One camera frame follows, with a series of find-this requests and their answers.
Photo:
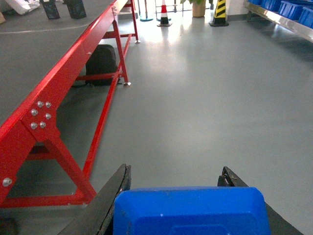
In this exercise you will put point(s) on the red metal table frame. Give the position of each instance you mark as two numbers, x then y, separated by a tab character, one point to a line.
36	167

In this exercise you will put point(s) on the blue bin on shelf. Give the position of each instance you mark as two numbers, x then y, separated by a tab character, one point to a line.
291	9
306	17

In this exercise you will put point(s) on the left black box on table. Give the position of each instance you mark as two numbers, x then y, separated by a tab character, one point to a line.
50	9

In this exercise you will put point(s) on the right black box on table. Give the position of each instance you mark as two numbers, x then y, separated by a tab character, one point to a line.
76	9

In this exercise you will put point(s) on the red white traffic cone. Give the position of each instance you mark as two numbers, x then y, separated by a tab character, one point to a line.
164	20

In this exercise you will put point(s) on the green potted plant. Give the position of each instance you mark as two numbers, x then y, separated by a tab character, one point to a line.
198	7

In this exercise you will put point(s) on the white foam packaging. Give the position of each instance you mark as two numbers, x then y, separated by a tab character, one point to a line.
23	6

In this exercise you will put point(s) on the blue rectangular block part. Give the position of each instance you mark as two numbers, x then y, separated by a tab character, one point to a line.
191	211

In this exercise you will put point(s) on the yellow black traffic cone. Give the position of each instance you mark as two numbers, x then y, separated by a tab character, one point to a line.
219	18

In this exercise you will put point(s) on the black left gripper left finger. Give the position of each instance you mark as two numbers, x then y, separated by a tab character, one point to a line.
96	217

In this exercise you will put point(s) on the dark grey table mat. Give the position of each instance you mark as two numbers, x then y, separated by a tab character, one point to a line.
31	45

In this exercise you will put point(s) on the black backpack under table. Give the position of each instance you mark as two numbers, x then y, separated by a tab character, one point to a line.
102	61

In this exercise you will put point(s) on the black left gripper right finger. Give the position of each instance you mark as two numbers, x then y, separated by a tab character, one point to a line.
278	225

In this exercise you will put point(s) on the stainless steel shelf rack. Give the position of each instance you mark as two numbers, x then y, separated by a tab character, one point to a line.
293	26

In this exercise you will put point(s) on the black box on table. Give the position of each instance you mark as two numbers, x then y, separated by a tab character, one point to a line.
50	9
76	9

